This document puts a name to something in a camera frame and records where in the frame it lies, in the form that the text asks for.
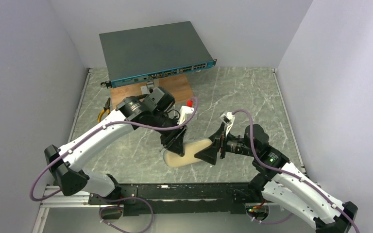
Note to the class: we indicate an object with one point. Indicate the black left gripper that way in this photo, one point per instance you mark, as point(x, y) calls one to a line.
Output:
point(173, 136)

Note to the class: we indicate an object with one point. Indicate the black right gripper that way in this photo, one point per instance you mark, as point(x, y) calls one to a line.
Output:
point(222, 145)

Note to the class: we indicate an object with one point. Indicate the beige umbrella case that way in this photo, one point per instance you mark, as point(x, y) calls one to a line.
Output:
point(172, 159)

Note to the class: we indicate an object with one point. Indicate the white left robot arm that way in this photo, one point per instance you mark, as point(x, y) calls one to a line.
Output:
point(148, 110)

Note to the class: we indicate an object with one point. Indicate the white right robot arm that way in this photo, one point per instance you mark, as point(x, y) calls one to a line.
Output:
point(280, 181)

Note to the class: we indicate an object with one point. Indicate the wooden base board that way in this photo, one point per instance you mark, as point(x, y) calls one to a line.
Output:
point(177, 85)

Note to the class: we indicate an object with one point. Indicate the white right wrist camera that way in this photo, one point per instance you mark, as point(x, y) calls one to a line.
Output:
point(228, 119)

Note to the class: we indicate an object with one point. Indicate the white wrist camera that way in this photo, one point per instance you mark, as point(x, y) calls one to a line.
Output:
point(228, 119)
point(186, 111)

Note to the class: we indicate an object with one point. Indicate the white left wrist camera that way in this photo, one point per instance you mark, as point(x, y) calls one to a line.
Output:
point(186, 111)

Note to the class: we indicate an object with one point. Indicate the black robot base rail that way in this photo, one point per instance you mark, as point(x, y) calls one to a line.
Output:
point(181, 198)

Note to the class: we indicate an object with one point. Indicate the grey metal stand bracket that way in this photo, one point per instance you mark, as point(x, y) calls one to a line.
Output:
point(149, 86)

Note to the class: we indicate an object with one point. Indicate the yellow handled pliers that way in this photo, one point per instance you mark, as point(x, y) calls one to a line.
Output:
point(105, 110)

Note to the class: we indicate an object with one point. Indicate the grey network switch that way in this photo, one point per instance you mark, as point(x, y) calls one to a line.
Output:
point(154, 52)

